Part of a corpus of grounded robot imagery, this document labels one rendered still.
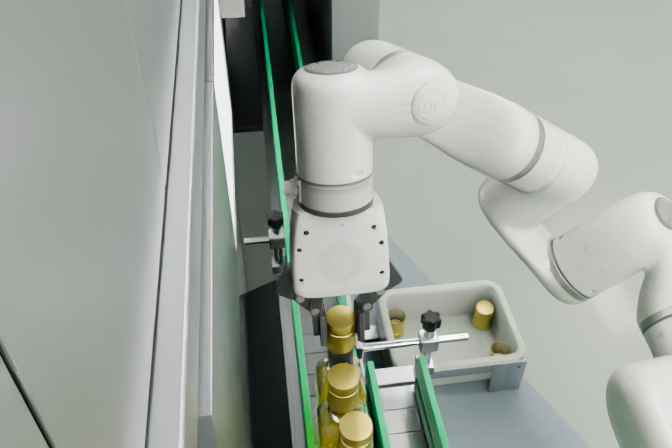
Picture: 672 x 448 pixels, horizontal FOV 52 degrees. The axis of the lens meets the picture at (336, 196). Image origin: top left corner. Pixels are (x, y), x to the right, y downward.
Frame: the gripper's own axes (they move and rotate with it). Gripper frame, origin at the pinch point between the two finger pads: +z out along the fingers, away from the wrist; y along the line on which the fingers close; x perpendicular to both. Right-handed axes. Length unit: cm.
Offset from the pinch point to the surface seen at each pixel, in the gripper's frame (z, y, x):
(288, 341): 23.4, -5.5, 27.7
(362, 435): 4.8, 0.4, -12.0
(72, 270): -30.7, -15.2, -35.6
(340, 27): -10, 13, 97
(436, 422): 20.9, 12.5, 4.4
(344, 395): 4.5, -0.6, -6.6
